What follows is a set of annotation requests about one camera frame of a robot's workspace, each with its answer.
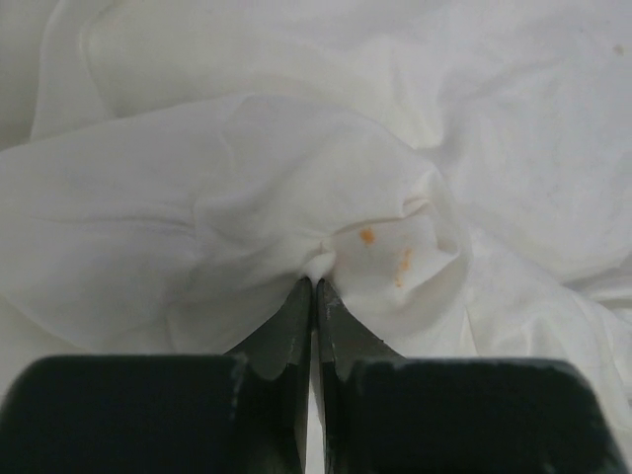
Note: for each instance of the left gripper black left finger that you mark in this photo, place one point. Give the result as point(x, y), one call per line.
point(272, 401)

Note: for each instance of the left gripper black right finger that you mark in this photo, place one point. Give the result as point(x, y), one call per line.
point(344, 345)

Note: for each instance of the white t shirt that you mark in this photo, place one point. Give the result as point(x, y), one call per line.
point(461, 170)

